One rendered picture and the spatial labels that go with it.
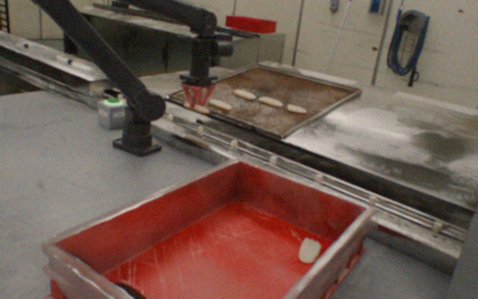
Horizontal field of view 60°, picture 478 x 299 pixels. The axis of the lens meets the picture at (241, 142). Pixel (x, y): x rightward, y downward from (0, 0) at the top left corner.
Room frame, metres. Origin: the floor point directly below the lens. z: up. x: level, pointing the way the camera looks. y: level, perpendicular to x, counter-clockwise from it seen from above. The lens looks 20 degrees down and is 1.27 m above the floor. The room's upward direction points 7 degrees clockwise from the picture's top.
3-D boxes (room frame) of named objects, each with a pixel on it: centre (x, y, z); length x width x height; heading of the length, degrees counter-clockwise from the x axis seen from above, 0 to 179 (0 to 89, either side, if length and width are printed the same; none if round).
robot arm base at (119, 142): (1.09, 0.29, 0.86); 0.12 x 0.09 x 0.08; 59
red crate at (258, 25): (5.02, 0.05, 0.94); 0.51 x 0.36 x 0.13; 55
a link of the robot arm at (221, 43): (1.23, 0.12, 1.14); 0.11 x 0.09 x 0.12; 128
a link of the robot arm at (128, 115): (1.10, 0.28, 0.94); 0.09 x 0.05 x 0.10; 128
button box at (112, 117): (1.25, 0.41, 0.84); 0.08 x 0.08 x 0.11; 51
